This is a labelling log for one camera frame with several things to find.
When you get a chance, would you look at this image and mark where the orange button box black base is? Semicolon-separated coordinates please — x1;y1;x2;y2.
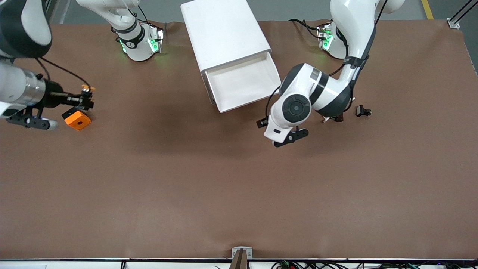
62;108;92;131

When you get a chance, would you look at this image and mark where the black base cable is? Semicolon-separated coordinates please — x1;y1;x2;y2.
288;18;322;32
125;4;150;25

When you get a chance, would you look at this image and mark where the brown table cover sheet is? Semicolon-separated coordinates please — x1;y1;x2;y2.
0;19;478;260

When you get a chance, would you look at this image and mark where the aluminium frame profile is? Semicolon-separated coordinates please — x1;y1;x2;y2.
44;0;62;24
447;0;478;30

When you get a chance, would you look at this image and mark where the grey base connector plate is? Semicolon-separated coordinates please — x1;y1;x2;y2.
317;23;334;51
149;24;167;54

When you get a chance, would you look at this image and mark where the yellow push button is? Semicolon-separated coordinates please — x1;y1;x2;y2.
80;84;96;111

